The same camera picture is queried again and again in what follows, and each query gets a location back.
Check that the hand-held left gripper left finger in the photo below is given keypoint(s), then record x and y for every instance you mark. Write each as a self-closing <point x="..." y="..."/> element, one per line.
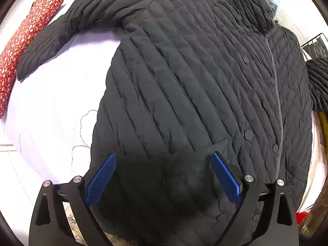
<point x="101" y="179"/>

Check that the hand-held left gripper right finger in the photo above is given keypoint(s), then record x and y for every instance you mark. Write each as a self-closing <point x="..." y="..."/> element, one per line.
<point x="226" y="178"/>

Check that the black quilted jacket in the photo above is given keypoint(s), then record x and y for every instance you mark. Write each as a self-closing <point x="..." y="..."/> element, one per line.
<point x="179" y="82"/>

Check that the red object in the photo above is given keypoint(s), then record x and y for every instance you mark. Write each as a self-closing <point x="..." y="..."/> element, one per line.
<point x="303" y="219"/>

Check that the purple floral bedsheet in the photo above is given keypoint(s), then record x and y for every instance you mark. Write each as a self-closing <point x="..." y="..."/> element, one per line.
<point x="51" y="107"/>

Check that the pink blanket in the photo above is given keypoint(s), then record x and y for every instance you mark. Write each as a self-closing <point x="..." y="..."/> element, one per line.
<point x="316" y="174"/>

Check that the red floral pillow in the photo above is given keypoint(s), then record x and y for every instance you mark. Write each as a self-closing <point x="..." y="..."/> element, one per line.
<point x="23" y="38"/>

